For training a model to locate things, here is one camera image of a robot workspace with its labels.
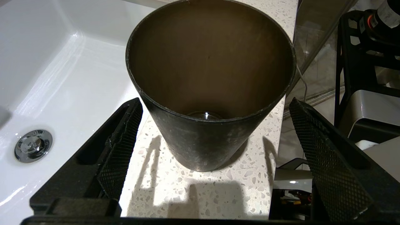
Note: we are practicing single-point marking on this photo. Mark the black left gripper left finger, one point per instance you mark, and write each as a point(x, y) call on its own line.
point(84, 175)

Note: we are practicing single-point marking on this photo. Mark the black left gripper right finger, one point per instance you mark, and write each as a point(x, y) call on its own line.
point(343, 175)

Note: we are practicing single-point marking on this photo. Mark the black cup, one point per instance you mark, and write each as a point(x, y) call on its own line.
point(209, 137)

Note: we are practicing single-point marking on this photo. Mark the grey robot base cover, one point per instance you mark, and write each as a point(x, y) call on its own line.
point(372, 109)

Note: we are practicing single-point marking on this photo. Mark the chrome drain plug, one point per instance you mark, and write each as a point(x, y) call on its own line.
point(33, 146)

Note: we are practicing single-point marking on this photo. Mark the white sink basin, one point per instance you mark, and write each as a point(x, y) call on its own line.
point(62, 78)

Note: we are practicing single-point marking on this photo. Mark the glass shower panel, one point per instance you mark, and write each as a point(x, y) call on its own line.
point(315, 37)

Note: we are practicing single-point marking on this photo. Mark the black robot torso frame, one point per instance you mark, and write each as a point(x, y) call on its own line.
point(359, 62)

